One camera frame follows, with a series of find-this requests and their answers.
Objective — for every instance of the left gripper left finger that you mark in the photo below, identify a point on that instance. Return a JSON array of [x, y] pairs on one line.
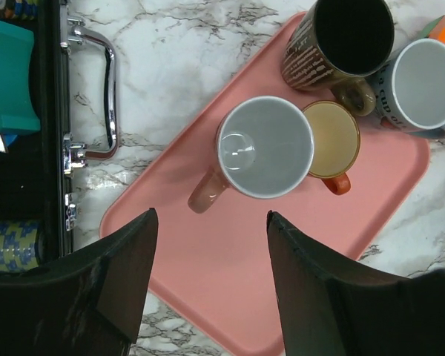
[[89, 302]]

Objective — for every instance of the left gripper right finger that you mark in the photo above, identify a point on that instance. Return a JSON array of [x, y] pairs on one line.
[[332, 305]]

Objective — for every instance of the pink mug back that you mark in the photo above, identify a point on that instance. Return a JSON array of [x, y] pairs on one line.
[[263, 148]]

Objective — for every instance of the grey mug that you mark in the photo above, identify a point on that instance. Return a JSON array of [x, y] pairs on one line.
[[410, 90]]

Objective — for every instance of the small tan cup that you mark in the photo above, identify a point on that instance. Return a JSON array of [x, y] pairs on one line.
[[336, 144]]

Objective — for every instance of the pink serving tray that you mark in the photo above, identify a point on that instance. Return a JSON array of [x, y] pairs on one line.
[[214, 268]]

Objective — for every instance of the black poker chip case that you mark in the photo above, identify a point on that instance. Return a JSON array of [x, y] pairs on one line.
[[38, 155]]

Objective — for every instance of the black gold mug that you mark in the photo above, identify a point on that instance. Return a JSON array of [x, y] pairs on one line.
[[336, 46]]

